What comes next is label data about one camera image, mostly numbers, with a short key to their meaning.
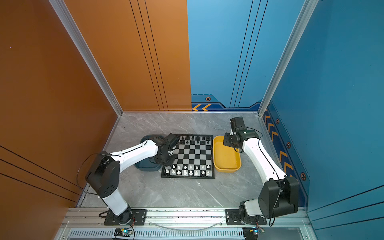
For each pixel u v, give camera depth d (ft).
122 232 2.33
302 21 2.40
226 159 3.07
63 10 2.30
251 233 2.31
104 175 1.51
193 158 3.02
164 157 2.40
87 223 2.48
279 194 1.30
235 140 1.90
